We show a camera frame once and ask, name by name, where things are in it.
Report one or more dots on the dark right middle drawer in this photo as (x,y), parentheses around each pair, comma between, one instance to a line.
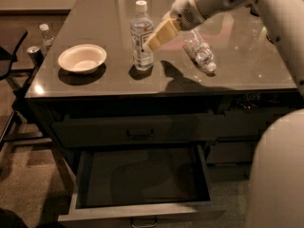
(231,152)

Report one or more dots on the white paper bowl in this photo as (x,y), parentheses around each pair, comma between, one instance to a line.
(82,59)

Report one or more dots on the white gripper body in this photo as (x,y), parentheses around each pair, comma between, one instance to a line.
(187,12)

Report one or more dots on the clear blue-label water bottle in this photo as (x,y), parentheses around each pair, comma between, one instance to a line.
(141,27)

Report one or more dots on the open middle drawer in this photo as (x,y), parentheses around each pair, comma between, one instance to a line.
(141,187)

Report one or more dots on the dark top left drawer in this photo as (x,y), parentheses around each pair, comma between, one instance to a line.
(182,128)

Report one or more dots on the metal soda can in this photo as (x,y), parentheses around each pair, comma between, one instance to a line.
(36,55)

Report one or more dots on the dark drawer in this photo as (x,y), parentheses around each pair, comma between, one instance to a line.
(231,152)
(182,128)
(250,121)
(229,172)

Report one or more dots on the small bottle on chair side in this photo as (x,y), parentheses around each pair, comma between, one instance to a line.
(48,37)

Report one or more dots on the dark top right drawer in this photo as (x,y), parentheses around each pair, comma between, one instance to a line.
(250,121)

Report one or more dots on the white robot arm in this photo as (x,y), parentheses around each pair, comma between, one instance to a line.
(277,169)

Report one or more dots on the dark chair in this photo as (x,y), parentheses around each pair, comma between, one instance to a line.
(19,80)

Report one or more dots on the dark right bottom drawer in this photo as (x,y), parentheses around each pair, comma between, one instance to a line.
(229,172)

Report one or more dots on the crushed clear plastic bottle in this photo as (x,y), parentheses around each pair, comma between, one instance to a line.
(199,51)

